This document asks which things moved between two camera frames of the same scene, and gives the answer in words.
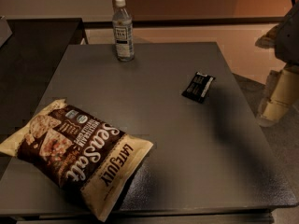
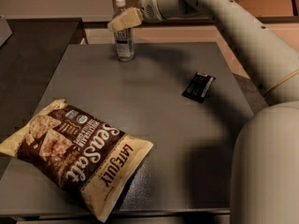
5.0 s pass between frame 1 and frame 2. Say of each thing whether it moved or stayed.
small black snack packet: stayed
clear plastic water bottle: stayed
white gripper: moved
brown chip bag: stayed
